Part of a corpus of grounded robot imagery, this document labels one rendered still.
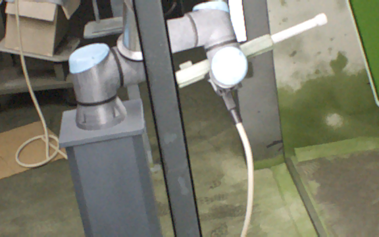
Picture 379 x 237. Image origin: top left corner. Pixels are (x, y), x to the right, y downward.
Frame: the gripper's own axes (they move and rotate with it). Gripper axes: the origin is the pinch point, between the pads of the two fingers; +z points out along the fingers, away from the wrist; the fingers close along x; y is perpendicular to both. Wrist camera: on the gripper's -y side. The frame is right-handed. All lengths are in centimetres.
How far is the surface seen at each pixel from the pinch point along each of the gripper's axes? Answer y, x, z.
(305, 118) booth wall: 24, 43, 136
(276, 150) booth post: 33, 26, 142
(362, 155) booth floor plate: 50, 60, 133
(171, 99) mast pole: 7, -19, -78
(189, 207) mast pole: 29, -25, -67
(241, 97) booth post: 4, 19, 129
